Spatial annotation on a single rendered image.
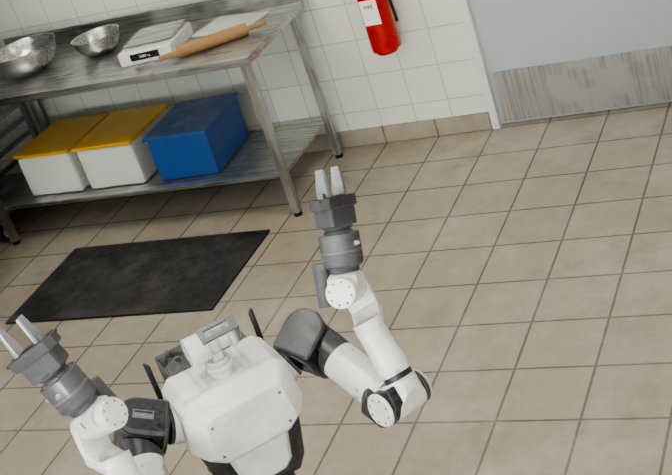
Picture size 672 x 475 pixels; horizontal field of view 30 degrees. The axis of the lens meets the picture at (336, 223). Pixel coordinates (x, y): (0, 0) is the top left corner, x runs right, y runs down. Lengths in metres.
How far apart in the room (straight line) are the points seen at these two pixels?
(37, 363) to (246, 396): 0.47
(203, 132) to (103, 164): 0.68
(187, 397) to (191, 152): 3.85
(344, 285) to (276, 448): 0.43
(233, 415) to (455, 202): 3.35
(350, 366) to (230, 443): 0.31
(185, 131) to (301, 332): 3.75
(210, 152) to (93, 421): 4.03
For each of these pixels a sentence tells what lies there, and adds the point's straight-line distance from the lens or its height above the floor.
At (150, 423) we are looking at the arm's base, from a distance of 2.72.
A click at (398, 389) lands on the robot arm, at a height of 1.16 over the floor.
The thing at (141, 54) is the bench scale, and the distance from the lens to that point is 6.39.
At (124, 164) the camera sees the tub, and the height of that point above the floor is 0.36.
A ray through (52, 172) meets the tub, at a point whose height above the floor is 0.37.
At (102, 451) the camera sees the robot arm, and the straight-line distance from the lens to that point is 2.59.
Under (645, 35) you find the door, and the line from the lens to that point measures 6.25.
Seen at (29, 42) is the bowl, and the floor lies 0.99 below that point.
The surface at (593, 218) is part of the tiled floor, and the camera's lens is 5.49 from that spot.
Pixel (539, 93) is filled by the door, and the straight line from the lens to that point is 6.46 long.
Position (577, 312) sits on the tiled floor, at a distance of 4.88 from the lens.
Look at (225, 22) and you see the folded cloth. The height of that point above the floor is 0.89.
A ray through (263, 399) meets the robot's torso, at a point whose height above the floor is 1.18.
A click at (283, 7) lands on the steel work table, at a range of 6.52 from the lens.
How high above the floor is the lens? 2.62
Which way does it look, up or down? 25 degrees down
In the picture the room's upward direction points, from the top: 19 degrees counter-clockwise
